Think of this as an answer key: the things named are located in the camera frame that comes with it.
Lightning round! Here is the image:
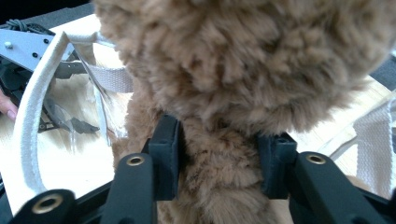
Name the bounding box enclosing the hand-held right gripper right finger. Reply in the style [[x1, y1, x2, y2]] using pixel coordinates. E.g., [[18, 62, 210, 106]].
[[256, 132, 298, 200]]

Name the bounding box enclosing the left hand-held gripper black cable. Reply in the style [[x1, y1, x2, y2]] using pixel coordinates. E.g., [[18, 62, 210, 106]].
[[0, 19, 56, 35]]

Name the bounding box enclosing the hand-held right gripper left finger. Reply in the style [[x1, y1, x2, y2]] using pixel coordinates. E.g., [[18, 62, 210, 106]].
[[141, 113, 183, 202]]

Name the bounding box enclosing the brown teddy bear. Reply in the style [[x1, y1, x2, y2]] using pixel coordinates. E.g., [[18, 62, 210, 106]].
[[92, 0, 396, 224]]

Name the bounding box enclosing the clear plastic bag white trim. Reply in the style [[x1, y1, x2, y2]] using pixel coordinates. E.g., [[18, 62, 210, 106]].
[[12, 31, 396, 200]]

